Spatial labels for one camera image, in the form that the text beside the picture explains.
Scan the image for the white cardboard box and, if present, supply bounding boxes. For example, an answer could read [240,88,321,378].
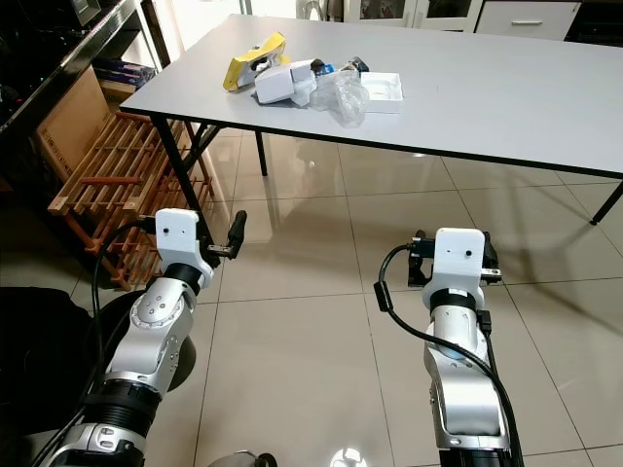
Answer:
[253,60,319,106]

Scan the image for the wooden slatted rack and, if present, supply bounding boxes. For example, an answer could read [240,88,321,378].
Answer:
[47,107,215,291]

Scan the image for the yellow snack package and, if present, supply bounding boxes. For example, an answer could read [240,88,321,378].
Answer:
[222,31,289,93]

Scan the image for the white open box tray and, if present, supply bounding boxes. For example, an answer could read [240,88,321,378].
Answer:
[358,71,404,115]

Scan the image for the grey folding table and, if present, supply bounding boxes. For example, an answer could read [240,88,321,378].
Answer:
[119,14,623,227]

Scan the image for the blue flat box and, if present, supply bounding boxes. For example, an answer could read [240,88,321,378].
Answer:
[92,58,147,87]

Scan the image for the black fabric suitcase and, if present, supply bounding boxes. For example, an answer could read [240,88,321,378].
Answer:
[0,287,103,439]

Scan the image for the black metal shelf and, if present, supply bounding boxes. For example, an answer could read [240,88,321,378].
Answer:
[0,0,157,137]

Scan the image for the white drawer cabinet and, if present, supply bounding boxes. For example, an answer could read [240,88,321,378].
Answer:
[302,0,575,42]

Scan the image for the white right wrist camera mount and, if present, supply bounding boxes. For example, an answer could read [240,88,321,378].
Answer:
[431,228,488,310]

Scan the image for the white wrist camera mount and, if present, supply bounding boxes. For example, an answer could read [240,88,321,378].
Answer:
[431,228,488,310]
[155,208,210,283]

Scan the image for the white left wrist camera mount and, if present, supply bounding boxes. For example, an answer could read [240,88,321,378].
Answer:
[155,208,210,283]

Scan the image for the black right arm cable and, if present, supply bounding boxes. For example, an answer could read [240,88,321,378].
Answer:
[375,243,522,467]

